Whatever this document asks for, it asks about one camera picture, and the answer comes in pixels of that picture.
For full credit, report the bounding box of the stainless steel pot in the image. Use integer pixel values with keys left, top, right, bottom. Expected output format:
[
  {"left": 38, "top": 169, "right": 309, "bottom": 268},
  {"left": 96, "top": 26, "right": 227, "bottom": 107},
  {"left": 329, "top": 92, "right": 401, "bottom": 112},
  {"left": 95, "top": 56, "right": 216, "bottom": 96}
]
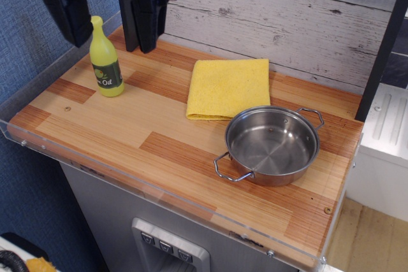
[{"left": 214, "top": 106, "right": 324, "bottom": 187}]

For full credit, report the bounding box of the clear acrylic table guard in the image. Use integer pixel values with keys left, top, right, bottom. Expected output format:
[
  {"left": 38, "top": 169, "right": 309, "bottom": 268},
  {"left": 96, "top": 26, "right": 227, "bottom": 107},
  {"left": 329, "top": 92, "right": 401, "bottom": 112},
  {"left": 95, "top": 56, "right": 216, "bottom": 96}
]
[{"left": 1, "top": 16, "right": 363, "bottom": 271}]

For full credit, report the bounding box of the white toy sink counter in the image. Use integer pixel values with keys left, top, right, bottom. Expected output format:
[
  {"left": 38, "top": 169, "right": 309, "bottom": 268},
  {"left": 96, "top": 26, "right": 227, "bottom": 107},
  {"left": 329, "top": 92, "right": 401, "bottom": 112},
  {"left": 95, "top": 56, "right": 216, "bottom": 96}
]
[{"left": 346, "top": 83, "right": 407, "bottom": 221}]

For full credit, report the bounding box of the black cable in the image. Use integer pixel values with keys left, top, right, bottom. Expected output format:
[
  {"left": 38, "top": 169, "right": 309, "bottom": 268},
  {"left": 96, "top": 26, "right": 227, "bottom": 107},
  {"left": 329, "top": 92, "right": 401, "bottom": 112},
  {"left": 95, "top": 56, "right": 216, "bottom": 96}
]
[{"left": 0, "top": 249, "right": 28, "bottom": 272}]

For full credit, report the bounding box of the yellow olive oil bottle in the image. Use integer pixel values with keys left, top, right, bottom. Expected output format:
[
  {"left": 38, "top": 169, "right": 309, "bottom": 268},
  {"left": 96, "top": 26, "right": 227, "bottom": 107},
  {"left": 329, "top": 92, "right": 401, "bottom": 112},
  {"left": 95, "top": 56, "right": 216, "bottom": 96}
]
[{"left": 89, "top": 16, "right": 124, "bottom": 97}]

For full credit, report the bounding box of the dark vertical post right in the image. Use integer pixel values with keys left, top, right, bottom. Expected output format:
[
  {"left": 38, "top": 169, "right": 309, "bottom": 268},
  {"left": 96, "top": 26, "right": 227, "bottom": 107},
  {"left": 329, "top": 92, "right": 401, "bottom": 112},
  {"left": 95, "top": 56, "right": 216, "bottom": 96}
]
[{"left": 354, "top": 0, "right": 407, "bottom": 122}]

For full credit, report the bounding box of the yellow folded cloth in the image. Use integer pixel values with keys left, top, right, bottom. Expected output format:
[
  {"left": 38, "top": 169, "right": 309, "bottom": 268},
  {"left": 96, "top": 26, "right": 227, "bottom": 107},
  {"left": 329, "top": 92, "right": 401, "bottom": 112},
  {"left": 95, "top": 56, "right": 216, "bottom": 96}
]
[{"left": 186, "top": 59, "right": 270, "bottom": 120}]

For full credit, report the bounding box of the yellow object bottom left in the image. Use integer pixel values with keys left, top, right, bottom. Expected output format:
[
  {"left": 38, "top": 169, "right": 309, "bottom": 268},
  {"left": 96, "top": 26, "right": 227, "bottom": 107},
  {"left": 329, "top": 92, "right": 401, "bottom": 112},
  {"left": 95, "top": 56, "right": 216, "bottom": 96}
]
[{"left": 25, "top": 257, "right": 58, "bottom": 272}]

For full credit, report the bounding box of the toy fridge with dispenser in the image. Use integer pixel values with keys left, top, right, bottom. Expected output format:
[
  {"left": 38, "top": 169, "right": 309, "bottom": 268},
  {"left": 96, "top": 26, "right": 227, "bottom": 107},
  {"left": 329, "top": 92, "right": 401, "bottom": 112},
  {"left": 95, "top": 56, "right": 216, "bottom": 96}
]
[{"left": 61, "top": 164, "right": 296, "bottom": 271}]

